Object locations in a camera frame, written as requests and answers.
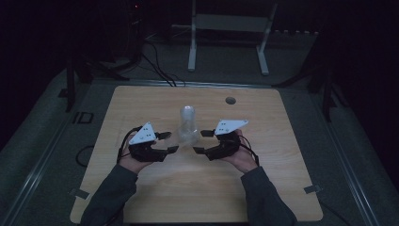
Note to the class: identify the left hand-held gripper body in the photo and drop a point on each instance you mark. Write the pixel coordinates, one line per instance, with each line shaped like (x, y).
(142, 138)

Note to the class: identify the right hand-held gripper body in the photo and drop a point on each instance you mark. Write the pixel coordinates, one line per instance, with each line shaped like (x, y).
(227, 147)

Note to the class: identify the clear plastic bottle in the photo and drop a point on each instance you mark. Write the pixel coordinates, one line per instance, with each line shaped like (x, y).
(187, 124)

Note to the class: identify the person's right hand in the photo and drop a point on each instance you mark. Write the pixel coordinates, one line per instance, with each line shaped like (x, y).
(244, 160)

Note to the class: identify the person's left hand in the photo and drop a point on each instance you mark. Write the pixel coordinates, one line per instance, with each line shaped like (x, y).
(131, 163)

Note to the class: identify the grey tape strip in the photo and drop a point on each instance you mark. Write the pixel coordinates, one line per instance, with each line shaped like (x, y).
(79, 193)
(312, 189)

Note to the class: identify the black tripod stand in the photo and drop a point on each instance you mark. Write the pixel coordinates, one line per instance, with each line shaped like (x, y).
(70, 88)
(327, 94)

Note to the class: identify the dark equipment rack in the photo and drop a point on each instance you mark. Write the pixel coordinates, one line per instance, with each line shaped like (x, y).
(135, 28)

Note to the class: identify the white metal stand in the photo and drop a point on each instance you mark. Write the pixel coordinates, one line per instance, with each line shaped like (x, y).
(230, 22)

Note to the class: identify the black rectangular floor frame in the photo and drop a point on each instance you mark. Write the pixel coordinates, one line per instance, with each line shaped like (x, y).
(75, 118)

